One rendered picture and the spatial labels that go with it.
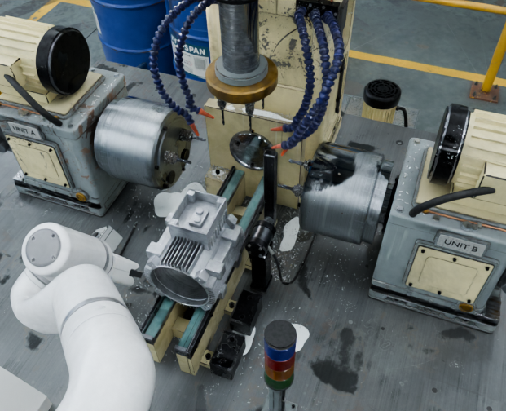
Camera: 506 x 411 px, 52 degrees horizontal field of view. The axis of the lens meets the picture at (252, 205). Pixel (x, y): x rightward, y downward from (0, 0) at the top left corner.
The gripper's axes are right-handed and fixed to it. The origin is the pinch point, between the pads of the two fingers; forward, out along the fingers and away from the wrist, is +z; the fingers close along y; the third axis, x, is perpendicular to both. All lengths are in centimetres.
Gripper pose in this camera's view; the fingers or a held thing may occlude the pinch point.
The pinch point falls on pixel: (128, 270)
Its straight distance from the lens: 115.8
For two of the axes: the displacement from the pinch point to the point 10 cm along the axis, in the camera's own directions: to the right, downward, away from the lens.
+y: 9.3, 2.7, -2.5
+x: 3.1, -9.4, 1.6
